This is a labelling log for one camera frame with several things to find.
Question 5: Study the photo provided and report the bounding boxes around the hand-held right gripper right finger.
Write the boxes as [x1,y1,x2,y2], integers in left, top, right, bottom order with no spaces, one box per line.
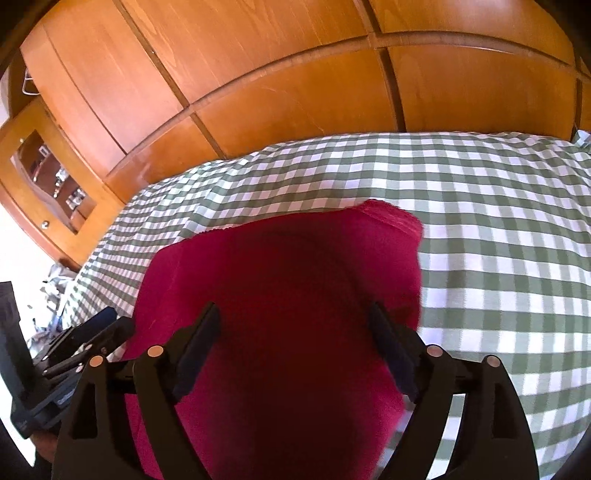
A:
[368,302,539,480]

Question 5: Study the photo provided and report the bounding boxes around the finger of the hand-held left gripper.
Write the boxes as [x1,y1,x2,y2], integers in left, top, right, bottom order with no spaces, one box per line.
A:
[42,345,108,379]
[44,306,136,363]

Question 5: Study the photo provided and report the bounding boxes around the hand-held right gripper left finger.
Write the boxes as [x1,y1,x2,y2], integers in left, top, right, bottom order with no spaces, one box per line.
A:
[51,302,221,480]

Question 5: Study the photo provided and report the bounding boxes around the crimson ripped pants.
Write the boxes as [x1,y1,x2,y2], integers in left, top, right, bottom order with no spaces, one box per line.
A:
[122,198,426,480]

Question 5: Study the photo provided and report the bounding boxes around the pile of grey clutter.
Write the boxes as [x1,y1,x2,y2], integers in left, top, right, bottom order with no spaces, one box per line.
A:
[27,263,78,352]

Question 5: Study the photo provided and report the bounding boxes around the green checked bedsheet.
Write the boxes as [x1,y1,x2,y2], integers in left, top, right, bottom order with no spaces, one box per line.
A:
[28,131,591,480]

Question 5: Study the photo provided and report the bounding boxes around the wooden glass door cabinet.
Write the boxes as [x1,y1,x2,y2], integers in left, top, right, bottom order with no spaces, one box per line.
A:
[0,98,126,273]

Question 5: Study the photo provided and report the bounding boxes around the wooden wardrobe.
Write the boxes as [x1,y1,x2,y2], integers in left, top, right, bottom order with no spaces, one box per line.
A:
[18,0,591,206]

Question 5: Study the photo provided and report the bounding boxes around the metal wire handle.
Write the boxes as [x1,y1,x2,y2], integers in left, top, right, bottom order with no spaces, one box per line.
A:
[20,68,41,96]

